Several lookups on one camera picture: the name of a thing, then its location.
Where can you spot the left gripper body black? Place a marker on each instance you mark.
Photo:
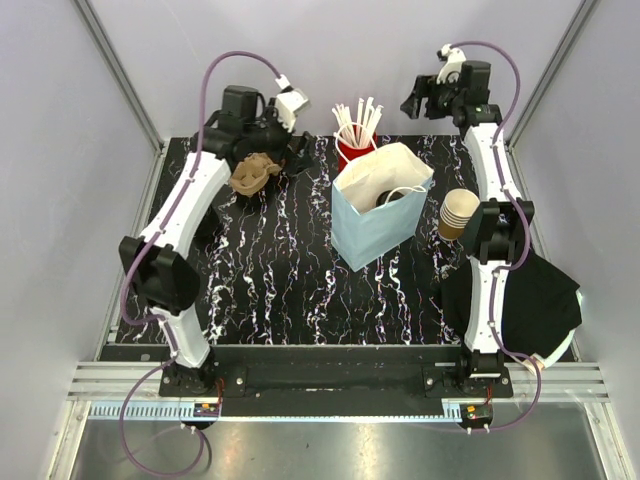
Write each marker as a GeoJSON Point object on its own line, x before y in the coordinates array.
{"type": "Point", "coordinates": [270, 138]}

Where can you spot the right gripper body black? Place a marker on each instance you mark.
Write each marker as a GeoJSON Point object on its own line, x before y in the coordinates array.
{"type": "Point", "coordinates": [440, 100]}

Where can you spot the light blue paper bag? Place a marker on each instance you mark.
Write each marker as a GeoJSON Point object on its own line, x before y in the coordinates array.
{"type": "Point", "coordinates": [361, 232]}

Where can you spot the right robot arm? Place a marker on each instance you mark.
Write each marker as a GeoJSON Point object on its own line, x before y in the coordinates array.
{"type": "Point", "coordinates": [496, 238]}

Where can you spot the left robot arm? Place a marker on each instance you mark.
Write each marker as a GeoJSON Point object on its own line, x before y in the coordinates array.
{"type": "Point", "coordinates": [156, 261]}

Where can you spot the stack of cardboard cup carriers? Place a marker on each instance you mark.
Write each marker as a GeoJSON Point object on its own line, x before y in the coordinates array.
{"type": "Point", "coordinates": [252, 174]}

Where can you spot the red straw cup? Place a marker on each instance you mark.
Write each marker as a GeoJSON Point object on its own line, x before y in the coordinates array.
{"type": "Point", "coordinates": [347, 153]}

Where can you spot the white wrapped straws bundle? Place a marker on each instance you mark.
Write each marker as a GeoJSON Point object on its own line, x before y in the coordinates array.
{"type": "Point", "coordinates": [357, 131]}

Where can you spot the stack of black lids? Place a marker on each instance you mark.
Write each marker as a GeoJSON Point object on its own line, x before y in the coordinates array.
{"type": "Point", "coordinates": [209, 226]}

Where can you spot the stack of paper cups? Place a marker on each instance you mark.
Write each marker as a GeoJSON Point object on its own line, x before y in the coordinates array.
{"type": "Point", "coordinates": [457, 208]}

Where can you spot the black cloth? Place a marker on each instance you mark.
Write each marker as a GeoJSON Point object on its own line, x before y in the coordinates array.
{"type": "Point", "coordinates": [541, 309]}

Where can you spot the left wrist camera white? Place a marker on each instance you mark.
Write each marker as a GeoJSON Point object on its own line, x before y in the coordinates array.
{"type": "Point", "coordinates": [289, 103]}

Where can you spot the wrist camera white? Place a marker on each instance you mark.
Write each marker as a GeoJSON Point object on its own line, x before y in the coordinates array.
{"type": "Point", "coordinates": [452, 59]}
{"type": "Point", "coordinates": [289, 103]}

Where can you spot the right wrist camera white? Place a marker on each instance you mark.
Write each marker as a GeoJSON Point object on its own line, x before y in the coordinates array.
{"type": "Point", "coordinates": [452, 59]}

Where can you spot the aluminium frame post left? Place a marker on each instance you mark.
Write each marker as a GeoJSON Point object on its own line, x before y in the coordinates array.
{"type": "Point", "coordinates": [96, 30]}

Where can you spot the aluminium frame post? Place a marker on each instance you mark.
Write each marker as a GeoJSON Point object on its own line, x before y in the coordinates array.
{"type": "Point", "coordinates": [561, 53]}
{"type": "Point", "coordinates": [96, 30]}

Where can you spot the aluminium frame post right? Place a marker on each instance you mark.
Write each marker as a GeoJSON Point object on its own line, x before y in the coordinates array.
{"type": "Point", "coordinates": [561, 53]}

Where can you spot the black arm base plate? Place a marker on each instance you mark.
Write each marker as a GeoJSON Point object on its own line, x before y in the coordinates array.
{"type": "Point", "coordinates": [303, 382]}

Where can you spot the aluminium rail front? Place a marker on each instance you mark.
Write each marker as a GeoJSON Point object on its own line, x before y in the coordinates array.
{"type": "Point", "coordinates": [566, 383]}

